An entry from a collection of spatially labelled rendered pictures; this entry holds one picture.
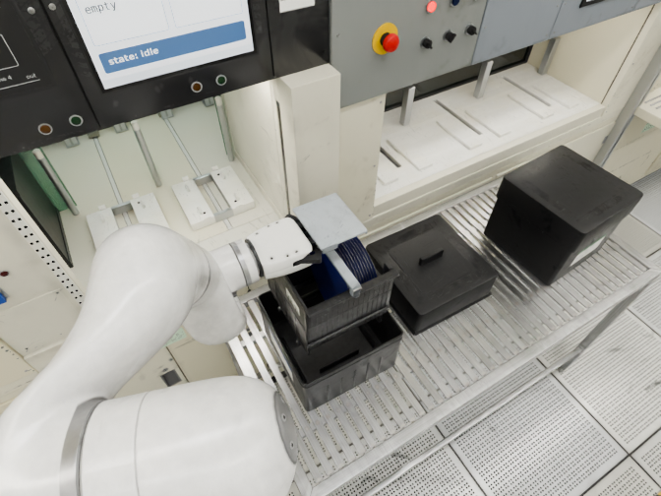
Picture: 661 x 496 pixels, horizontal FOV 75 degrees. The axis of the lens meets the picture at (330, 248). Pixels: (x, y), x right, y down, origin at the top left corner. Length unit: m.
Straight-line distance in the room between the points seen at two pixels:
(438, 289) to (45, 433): 1.05
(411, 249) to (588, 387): 1.25
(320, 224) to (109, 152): 1.16
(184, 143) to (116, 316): 1.44
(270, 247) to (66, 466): 0.52
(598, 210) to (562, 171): 0.17
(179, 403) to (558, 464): 1.89
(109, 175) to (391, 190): 0.99
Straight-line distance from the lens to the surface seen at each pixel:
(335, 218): 0.83
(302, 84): 0.96
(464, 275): 1.31
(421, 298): 1.23
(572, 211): 1.38
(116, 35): 0.86
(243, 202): 1.42
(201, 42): 0.89
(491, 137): 1.82
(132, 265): 0.38
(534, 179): 1.44
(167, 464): 0.34
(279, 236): 0.80
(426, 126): 1.81
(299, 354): 1.23
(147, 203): 1.51
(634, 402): 2.39
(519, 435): 2.10
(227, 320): 0.67
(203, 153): 1.70
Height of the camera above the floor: 1.87
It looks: 50 degrees down
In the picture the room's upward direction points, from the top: straight up
